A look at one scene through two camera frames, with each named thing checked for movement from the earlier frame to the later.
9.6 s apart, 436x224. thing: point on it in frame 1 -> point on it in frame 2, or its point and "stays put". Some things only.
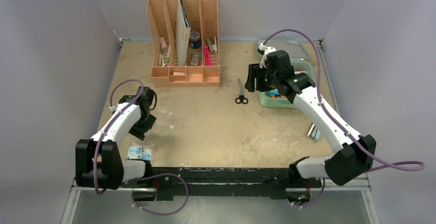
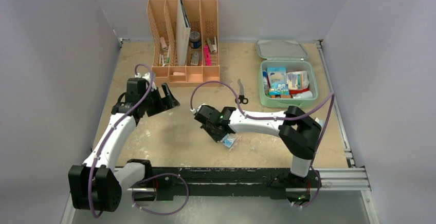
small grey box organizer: (195, 58) stays put
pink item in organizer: (207, 55) stays put
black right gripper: (255, 77) -> (213, 129)
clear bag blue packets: (140, 151) -> (231, 140)
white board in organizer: (183, 33) stays put
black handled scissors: (241, 98) stays put
